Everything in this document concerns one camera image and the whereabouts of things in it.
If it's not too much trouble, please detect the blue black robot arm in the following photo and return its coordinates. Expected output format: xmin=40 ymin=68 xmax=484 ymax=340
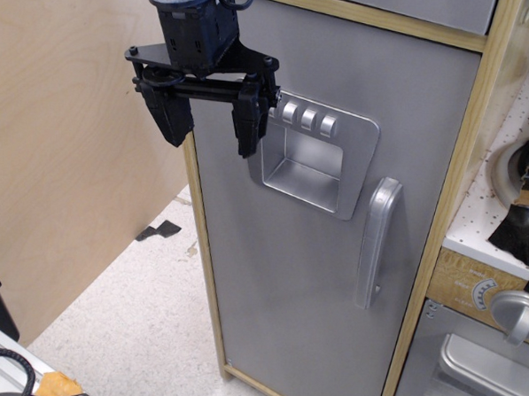
xmin=125 ymin=0 xmax=280 ymax=158

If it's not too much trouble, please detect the white speckled kitchen counter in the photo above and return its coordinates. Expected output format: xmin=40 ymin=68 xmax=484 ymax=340
xmin=442 ymin=28 xmax=529 ymax=281

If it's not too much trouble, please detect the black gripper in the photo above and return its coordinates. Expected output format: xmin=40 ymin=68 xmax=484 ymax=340
xmin=125 ymin=39 xmax=280 ymax=158

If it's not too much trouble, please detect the silver oven knob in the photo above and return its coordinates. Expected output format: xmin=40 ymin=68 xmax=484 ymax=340
xmin=489 ymin=290 xmax=529 ymax=347

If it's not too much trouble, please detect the wooden toy kitchen frame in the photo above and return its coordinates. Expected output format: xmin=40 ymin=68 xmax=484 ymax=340
xmin=184 ymin=0 xmax=529 ymax=396

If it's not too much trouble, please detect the silver fridge door handle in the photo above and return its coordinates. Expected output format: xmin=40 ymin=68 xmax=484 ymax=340
xmin=354 ymin=177 xmax=402 ymax=310

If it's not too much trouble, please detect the black cable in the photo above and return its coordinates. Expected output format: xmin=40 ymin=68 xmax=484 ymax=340
xmin=0 ymin=348 xmax=38 ymax=396

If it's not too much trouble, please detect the silver upper freezer door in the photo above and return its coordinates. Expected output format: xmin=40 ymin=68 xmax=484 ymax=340
xmin=347 ymin=0 xmax=498 ymax=35

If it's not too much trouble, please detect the silver ice dispenser panel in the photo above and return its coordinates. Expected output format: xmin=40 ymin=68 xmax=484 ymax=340
xmin=248 ymin=90 xmax=380 ymax=221

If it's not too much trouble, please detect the orange tape piece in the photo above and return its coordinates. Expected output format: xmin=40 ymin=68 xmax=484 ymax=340
xmin=35 ymin=371 xmax=83 ymax=396

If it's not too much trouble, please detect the black tape on floor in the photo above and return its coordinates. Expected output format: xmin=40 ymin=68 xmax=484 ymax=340
xmin=136 ymin=221 xmax=182 ymax=242

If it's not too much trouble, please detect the silver oven door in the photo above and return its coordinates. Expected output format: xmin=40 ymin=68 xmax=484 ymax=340
xmin=395 ymin=299 xmax=529 ymax=396

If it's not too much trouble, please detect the silver toy fridge door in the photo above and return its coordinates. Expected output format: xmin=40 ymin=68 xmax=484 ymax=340
xmin=193 ymin=0 xmax=480 ymax=396

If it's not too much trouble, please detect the plywood side board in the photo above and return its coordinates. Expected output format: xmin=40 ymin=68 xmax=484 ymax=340
xmin=0 ymin=0 xmax=187 ymax=346

